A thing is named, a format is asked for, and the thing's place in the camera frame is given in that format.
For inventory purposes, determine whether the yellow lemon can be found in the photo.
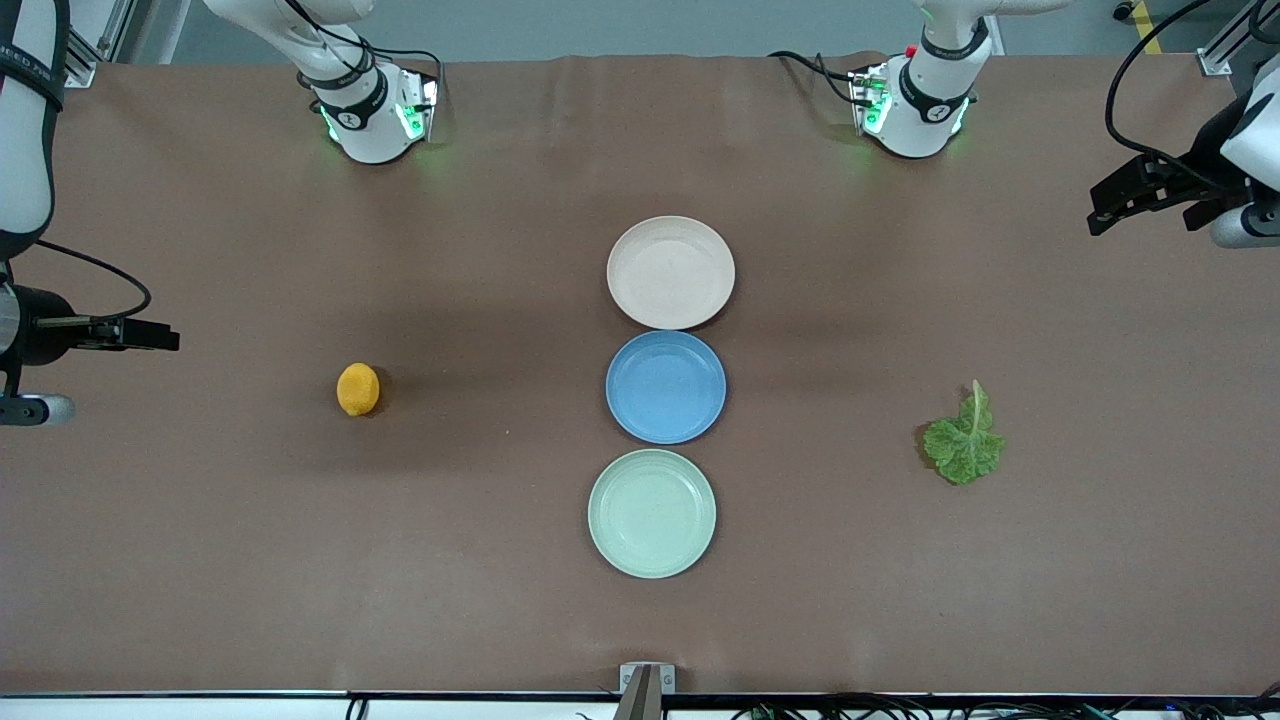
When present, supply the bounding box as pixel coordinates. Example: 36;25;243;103
336;362;382;417

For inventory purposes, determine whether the green lettuce leaf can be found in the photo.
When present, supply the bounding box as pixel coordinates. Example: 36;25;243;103
921;379;1007;487

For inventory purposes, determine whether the pale green round plate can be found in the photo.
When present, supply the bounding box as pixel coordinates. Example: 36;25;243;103
587;448;718;580

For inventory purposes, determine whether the brown table cover mat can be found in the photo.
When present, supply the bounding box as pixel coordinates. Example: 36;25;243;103
0;50;1280;697

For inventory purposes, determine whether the metal base connector box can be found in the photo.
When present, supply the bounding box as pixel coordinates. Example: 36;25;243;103
395;64;442;147
848;60;893;137

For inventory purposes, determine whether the beige round plate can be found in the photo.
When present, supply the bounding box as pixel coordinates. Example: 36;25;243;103
606;215;737;331

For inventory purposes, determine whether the blue round plate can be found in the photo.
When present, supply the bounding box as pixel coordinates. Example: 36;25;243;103
605;330;728;446

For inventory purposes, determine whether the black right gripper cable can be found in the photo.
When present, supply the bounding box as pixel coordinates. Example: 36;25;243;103
34;239;153;323

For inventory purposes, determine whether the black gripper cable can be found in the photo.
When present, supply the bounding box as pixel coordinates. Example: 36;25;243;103
1105;0;1216;191
34;239;153;323

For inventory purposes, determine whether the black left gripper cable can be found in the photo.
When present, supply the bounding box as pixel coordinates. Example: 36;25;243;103
1105;0;1216;191

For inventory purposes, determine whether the aluminium frame profile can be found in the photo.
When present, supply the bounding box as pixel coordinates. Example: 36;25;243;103
62;0;138;89
1197;0;1263;78

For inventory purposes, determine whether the black left arm base cable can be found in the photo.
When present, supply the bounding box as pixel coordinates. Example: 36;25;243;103
767;49;863;107

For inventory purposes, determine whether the black arm base cable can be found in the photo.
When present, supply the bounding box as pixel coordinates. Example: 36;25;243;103
767;49;863;107
290;0;447;113

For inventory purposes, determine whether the black right arm base cable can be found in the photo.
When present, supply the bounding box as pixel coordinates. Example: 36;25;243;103
290;0;447;113

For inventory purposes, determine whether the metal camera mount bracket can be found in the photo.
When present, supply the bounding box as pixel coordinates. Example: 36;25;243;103
619;662;677;720

